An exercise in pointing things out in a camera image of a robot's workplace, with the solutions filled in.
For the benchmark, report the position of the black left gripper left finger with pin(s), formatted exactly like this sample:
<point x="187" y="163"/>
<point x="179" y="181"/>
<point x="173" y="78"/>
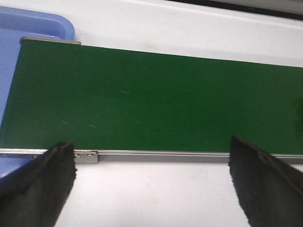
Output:
<point x="35" y="194"/>

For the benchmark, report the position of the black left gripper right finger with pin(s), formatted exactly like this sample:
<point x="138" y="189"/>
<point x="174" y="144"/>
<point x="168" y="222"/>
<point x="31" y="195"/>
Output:
<point x="270" y="191"/>

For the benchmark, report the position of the green conveyor belt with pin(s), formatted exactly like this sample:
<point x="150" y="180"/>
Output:
<point x="113" y="99"/>

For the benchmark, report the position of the blue plastic bin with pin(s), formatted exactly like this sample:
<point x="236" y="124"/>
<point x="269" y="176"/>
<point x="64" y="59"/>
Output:
<point x="17" y="23"/>

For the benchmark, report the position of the aluminium conveyor frame rail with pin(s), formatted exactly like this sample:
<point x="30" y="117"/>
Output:
<point x="93" y="156"/>

